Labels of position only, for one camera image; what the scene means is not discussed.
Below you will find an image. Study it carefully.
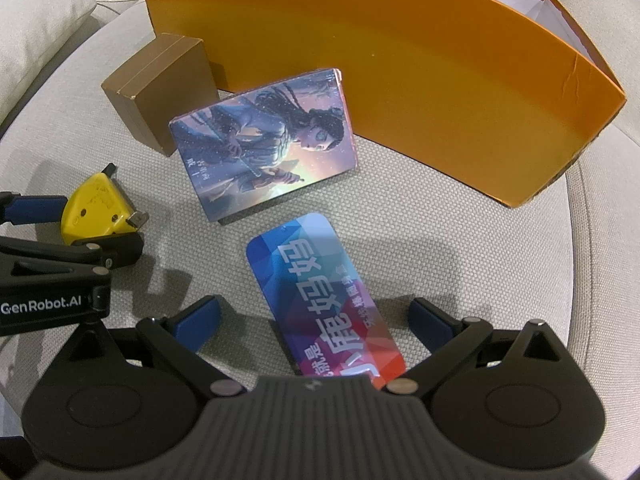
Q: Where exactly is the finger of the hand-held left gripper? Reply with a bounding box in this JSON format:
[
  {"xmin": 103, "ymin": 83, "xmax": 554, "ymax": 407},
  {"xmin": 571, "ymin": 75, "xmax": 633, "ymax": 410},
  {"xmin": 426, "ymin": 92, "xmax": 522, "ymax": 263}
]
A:
[
  {"xmin": 0, "ymin": 232, "xmax": 146, "ymax": 272},
  {"xmin": 0, "ymin": 191, "xmax": 68, "ymax": 226}
]

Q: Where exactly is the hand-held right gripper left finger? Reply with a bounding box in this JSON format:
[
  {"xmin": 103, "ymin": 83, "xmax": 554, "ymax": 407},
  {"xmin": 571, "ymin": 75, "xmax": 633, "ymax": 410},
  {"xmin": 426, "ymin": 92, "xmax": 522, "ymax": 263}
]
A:
[{"xmin": 60, "ymin": 294, "xmax": 246, "ymax": 398}]

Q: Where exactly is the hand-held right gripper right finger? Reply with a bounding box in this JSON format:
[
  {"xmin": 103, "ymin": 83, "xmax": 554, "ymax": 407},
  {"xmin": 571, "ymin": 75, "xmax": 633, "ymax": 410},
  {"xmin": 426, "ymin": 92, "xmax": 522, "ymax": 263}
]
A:
[{"xmin": 385, "ymin": 298, "xmax": 581, "ymax": 395}]

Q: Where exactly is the yellow tape measure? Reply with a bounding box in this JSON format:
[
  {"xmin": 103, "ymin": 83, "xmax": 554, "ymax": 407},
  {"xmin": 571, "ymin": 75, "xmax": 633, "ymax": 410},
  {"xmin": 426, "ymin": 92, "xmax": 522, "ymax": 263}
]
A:
[{"xmin": 59, "ymin": 162, "xmax": 150, "ymax": 246}]

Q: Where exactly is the blue and red tin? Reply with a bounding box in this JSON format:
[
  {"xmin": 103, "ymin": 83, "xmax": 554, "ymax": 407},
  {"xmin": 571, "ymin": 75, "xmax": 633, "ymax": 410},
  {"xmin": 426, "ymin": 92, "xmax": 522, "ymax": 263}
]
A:
[{"xmin": 245, "ymin": 212, "xmax": 407, "ymax": 391}]

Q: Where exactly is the illustrated card box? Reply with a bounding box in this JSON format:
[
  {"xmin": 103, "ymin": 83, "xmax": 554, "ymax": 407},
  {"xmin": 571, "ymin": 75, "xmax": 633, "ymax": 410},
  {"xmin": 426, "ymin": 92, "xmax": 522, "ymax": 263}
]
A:
[{"xmin": 169, "ymin": 66, "xmax": 358, "ymax": 226}]

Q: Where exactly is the orange cardboard box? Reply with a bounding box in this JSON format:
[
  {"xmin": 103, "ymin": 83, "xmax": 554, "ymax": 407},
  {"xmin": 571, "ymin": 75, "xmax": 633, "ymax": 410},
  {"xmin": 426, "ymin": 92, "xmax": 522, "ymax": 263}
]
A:
[{"xmin": 136, "ymin": 0, "xmax": 627, "ymax": 208}]

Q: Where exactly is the cream pillow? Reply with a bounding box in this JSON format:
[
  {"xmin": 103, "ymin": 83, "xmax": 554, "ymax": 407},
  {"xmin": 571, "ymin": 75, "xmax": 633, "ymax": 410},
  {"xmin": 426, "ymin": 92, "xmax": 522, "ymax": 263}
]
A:
[{"xmin": 0, "ymin": 0, "xmax": 97, "ymax": 126}]

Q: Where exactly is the brown cardboard box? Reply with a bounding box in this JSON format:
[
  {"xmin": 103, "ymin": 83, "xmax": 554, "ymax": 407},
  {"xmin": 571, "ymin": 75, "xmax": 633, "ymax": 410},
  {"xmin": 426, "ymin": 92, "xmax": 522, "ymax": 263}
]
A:
[{"xmin": 101, "ymin": 32, "xmax": 219, "ymax": 153}]

